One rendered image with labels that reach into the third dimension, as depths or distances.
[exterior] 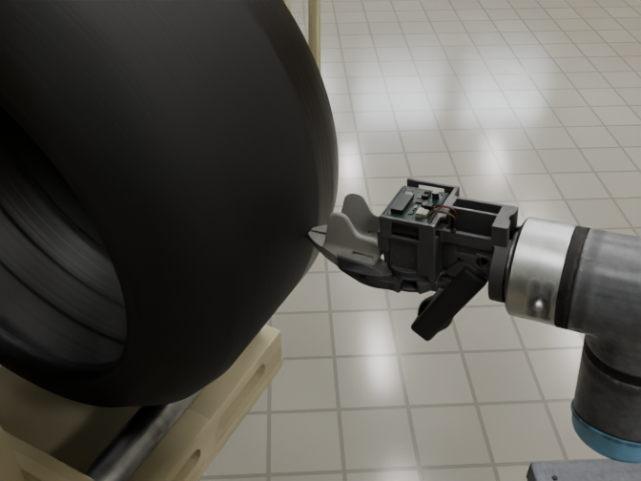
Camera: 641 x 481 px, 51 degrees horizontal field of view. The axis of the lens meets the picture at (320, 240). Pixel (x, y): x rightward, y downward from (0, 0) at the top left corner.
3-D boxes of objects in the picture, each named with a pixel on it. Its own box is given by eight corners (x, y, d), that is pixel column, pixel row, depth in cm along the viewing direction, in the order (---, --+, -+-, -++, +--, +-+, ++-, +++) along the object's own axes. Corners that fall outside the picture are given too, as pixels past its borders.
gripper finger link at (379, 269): (350, 236, 68) (431, 253, 64) (352, 250, 69) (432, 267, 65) (329, 262, 65) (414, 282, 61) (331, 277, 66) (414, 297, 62)
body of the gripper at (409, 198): (402, 175, 65) (527, 196, 60) (404, 245, 70) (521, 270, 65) (370, 217, 60) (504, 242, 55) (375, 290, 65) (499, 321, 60)
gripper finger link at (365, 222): (318, 179, 70) (401, 194, 66) (323, 226, 73) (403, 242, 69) (303, 194, 68) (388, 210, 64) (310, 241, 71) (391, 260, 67)
